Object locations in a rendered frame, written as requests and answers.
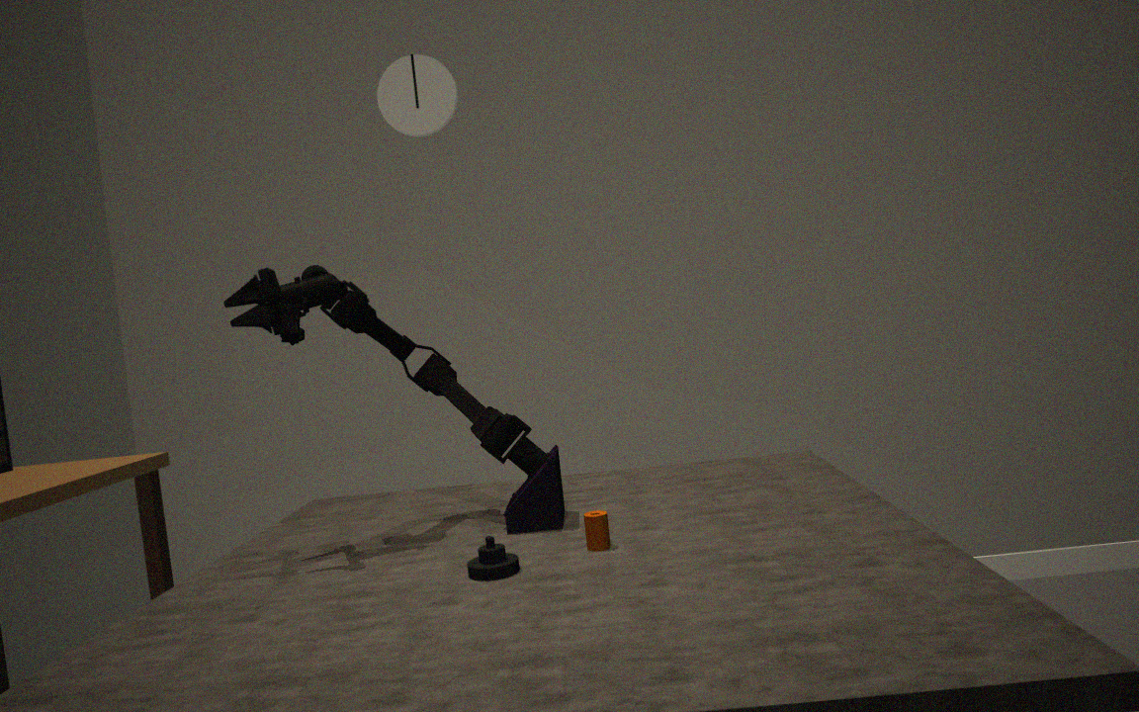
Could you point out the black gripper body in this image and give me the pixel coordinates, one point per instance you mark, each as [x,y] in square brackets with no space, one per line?
[297,292]

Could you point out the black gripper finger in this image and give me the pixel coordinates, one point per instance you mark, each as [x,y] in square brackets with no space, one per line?
[250,293]
[254,317]

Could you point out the dark grey round pedestal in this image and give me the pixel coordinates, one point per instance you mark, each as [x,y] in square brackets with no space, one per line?
[492,562]

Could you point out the orange knob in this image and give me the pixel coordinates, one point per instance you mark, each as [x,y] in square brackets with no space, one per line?
[597,531]

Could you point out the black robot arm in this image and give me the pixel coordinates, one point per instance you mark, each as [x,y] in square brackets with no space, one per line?
[494,430]

